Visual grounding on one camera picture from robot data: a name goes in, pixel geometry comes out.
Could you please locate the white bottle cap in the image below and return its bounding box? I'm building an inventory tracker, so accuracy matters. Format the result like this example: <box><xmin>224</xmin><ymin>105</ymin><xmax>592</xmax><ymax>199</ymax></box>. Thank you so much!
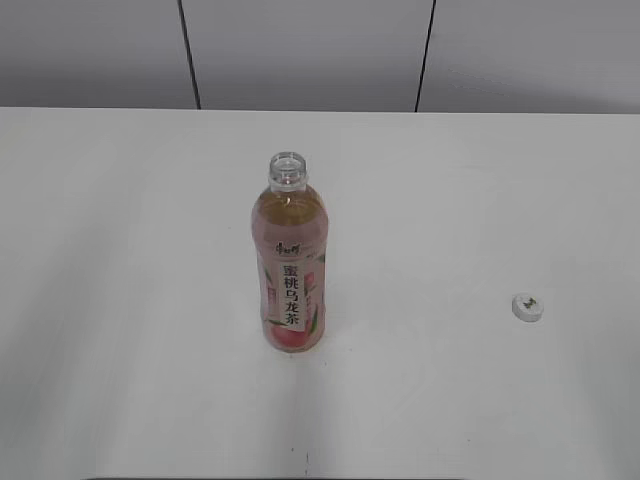
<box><xmin>511</xmin><ymin>292</ymin><xmax>544</xmax><ymax>323</ymax></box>

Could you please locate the pink peach tea bottle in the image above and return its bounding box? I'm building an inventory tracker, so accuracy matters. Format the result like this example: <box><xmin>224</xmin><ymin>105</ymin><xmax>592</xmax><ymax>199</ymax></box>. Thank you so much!
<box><xmin>251</xmin><ymin>152</ymin><xmax>329</xmax><ymax>353</ymax></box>

